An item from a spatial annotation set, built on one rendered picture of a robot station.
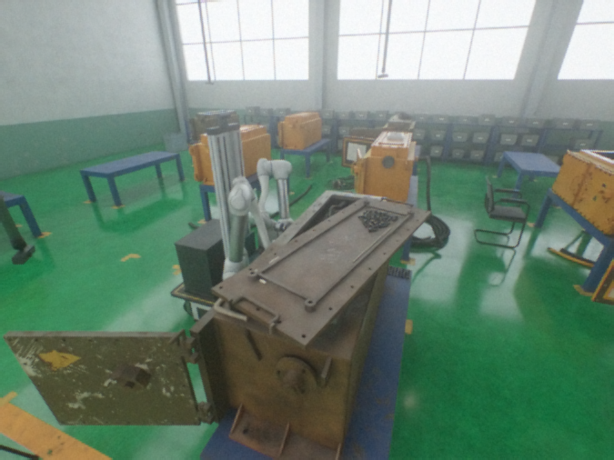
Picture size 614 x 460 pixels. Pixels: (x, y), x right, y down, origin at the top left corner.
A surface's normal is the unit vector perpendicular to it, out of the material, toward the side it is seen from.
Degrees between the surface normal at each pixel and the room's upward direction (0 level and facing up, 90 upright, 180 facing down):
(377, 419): 0
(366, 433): 0
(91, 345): 90
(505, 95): 90
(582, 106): 90
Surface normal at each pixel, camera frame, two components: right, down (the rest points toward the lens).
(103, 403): 0.00, 0.45
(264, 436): 0.00, -0.89
